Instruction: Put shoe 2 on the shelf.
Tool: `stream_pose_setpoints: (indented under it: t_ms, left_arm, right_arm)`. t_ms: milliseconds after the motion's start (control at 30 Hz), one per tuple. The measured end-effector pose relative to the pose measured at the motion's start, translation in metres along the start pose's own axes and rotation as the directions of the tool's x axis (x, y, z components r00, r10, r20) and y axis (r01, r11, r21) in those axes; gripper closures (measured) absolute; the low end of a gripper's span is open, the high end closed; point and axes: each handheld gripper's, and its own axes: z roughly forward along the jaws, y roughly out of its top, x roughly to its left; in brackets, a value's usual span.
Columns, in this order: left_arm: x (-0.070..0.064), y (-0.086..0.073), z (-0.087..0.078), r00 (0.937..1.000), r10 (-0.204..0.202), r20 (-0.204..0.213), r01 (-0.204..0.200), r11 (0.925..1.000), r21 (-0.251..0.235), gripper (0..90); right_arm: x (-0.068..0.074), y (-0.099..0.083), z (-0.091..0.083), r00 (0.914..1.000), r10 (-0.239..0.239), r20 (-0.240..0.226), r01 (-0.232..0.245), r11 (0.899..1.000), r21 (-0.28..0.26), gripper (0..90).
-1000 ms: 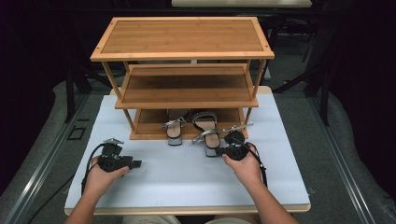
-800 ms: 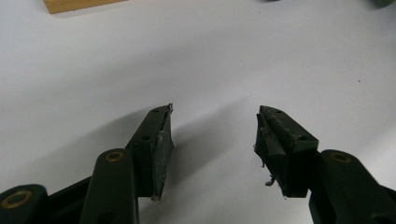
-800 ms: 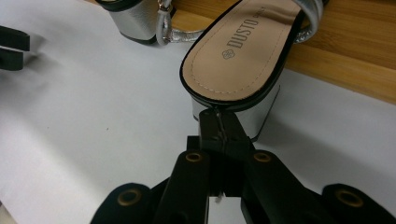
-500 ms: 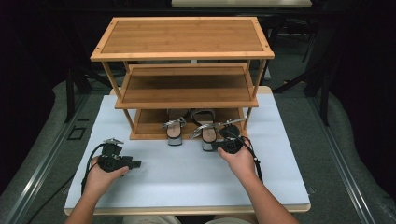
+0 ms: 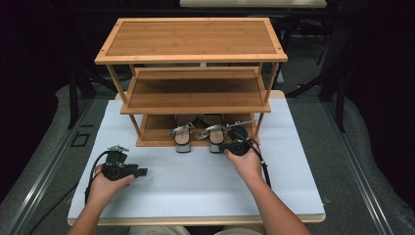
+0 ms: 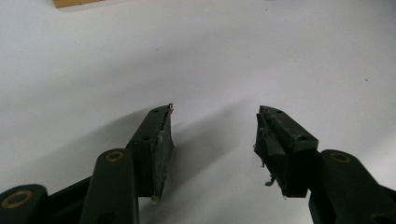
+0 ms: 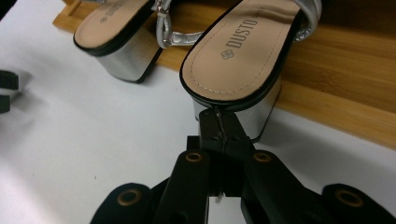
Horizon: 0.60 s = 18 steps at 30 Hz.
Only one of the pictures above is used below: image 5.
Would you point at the metal floor rail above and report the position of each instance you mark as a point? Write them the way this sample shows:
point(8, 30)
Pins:
point(359, 169)
point(49, 166)

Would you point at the white table mat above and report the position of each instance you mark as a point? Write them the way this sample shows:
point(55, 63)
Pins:
point(195, 189)

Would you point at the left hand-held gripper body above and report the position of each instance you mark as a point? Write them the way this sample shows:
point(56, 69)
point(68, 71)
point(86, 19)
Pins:
point(117, 169)

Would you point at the person's right hand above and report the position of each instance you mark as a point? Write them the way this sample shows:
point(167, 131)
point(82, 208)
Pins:
point(249, 166)

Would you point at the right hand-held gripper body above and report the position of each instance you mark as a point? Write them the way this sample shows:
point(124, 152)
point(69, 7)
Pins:
point(238, 147)

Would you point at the wooden three-tier shoe rack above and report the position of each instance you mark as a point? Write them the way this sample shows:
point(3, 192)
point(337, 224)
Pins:
point(192, 39)

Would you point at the black metal stand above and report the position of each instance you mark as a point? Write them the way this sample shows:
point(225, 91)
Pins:
point(339, 98)
point(73, 98)

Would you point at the person's right leg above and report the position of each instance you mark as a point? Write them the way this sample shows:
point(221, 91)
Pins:
point(238, 231)

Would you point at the person's left hand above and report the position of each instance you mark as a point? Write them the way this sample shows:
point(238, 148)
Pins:
point(104, 189)

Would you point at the person's left leg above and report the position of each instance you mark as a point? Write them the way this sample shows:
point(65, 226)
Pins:
point(160, 231)

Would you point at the person's leg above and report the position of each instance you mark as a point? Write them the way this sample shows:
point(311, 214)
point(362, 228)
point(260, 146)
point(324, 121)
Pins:
point(238, 231)
point(160, 231)

